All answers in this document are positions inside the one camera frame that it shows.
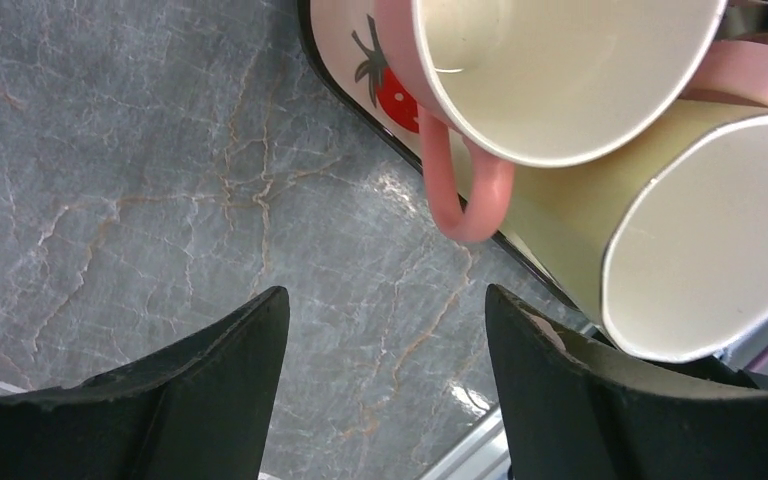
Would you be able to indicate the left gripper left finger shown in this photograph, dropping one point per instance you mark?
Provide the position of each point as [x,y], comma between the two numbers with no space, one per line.
[199,408]

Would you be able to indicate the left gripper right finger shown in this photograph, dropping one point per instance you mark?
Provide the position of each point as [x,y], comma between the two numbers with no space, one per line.
[575,407]

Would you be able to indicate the strawberry pattern tray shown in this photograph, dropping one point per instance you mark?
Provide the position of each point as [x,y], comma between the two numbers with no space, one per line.
[340,43]

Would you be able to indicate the yellow mug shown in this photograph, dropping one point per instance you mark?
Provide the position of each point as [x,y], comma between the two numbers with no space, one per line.
[663,242]

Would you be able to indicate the pale pink mug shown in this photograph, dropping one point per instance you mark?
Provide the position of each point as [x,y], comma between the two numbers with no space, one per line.
[734,72]

